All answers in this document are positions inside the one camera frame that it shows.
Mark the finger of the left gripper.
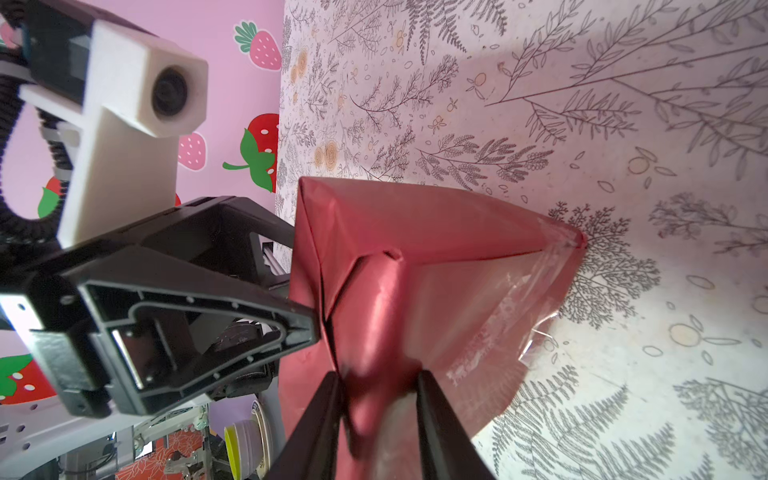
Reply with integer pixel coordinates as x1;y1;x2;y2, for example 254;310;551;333
140;196;298;289
1;246;319;419

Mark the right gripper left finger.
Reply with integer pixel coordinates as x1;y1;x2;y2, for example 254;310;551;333
265;371;344;480

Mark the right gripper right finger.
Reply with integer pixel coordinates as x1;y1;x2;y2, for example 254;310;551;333
416;370;494;480

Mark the maroon wrapping paper sheet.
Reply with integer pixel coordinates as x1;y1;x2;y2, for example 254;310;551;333
278;177;587;479

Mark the floral table mat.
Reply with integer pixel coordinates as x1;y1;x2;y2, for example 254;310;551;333
276;1;767;479

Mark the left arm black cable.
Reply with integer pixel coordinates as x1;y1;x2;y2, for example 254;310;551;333
0;0;67;241

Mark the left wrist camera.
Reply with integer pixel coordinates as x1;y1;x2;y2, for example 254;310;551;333
20;20;208;248

